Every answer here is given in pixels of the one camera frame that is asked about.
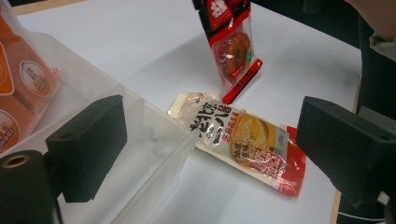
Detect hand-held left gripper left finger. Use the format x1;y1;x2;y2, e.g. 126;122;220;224
45;94;129;203

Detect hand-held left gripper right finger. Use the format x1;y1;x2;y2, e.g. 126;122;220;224
294;95;396;210

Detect translucent plastic storage bin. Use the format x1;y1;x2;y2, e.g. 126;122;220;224
0;0;199;224

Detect large orange snack bag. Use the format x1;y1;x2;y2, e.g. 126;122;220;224
0;12;61;155

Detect beige and red sauce pouch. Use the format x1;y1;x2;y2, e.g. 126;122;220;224
167;91;308;199

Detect black and red snack packet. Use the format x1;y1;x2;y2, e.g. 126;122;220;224
191;0;263;105

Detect white table cover sheet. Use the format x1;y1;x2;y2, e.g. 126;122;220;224
17;0;363;224

